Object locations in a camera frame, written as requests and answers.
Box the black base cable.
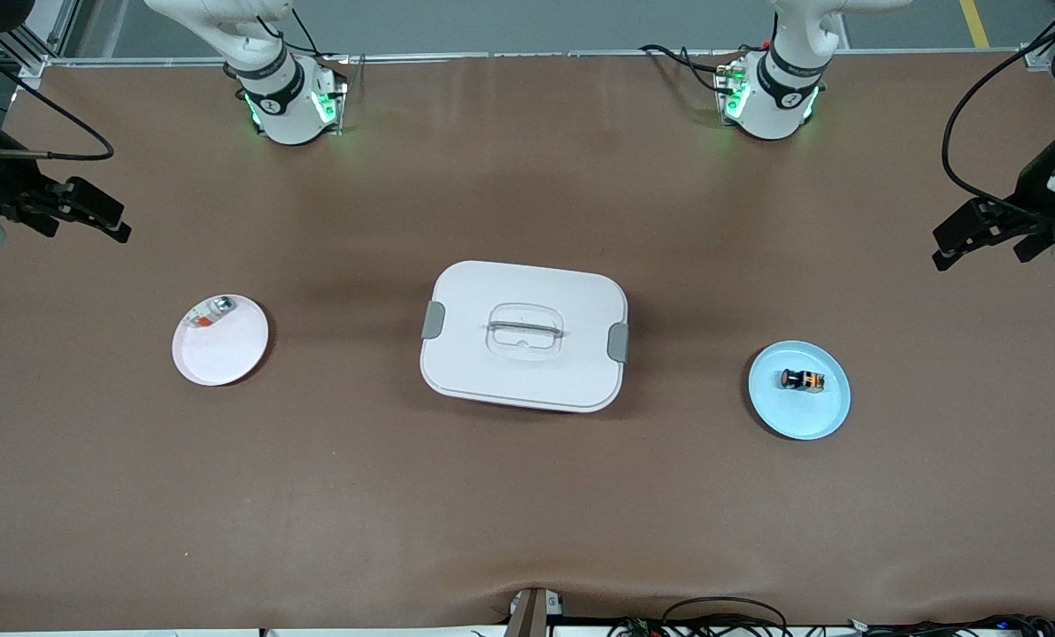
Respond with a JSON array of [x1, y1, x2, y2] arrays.
[[262, 9, 351, 63], [640, 44, 736, 95]]

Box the white lidded box grey clasps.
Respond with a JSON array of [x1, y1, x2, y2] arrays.
[[420, 260, 629, 414]]

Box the pink round plate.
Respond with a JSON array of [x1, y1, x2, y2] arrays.
[[172, 294, 270, 388]]

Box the silver table edge rail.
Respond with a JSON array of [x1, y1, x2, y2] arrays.
[[45, 50, 1035, 68]]

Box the brown table cover mat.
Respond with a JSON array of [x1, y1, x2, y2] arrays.
[[0, 51, 1055, 633]]

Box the black looped cable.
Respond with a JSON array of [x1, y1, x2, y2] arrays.
[[660, 596, 790, 637]]

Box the brown and white edge bracket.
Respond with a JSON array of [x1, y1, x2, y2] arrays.
[[505, 587, 566, 637]]

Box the light blue round plate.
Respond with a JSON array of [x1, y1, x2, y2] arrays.
[[748, 341, 851, 441]]

